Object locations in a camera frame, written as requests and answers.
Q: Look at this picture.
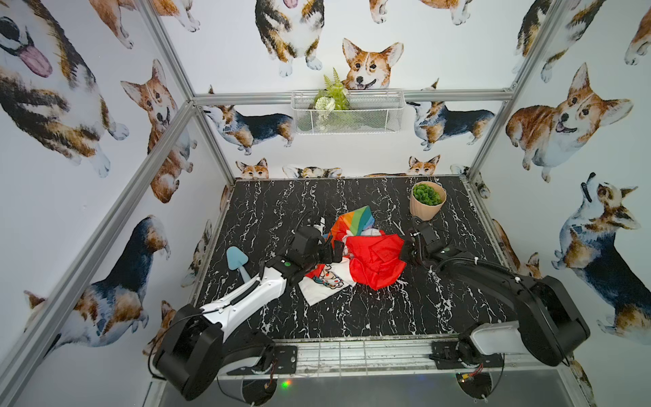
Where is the rainbow hooded kids jacket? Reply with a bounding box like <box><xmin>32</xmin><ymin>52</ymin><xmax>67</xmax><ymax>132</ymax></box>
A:
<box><xmin>299</xmin><ymin>206</ymin><xmax>407</xmax><ymax>306</ymax></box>

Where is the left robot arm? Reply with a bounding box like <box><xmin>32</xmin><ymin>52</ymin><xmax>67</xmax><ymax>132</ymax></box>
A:
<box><xmin>147</xmin><ymin>226</ymin><xmax>344</xmax><ymax>406</ymax></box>

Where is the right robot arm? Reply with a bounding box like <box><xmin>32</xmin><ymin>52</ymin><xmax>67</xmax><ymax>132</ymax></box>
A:
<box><xmin>401</xmin><ymin>222</ymin><xmax>591</xmax><ymax>366</ymax></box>

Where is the beige pot with green plant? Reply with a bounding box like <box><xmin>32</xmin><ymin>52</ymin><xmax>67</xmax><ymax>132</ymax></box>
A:
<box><xmin>410</xmin><ymin>181</ymin><xmax>448</xmax><ymax>221</ymax></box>

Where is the aluminium front rail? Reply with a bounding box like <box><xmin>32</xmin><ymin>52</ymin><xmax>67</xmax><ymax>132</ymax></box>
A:
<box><xmin>218</xmin><ymin>339</ymin><xmax>573</xmax><ymax>383</ymax></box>

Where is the artificial fern with white flower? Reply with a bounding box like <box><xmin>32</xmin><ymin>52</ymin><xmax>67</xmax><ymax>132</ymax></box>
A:
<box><xmin>314</xmin><ymin>69</ymin><xmax>350</xmax><ymax>120</ymax></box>

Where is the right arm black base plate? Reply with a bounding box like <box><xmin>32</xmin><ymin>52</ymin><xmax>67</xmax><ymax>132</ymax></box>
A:
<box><xmin>429</xmin><ymin>340</ymin><xmax>505</xmax><ymax>370</ymax></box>

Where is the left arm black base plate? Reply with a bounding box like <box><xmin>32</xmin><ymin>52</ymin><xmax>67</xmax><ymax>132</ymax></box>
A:
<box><xmin>264</xmin><ymin>344</ymin><xmax>298</xmax><ymax>375</ymax></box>

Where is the white wire wall basket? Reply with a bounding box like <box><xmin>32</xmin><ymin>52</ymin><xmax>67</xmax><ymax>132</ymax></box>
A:
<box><xmin>291</xmin><ymin>90</ymin><xmax>406</xmax><ymax>135</ymax></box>

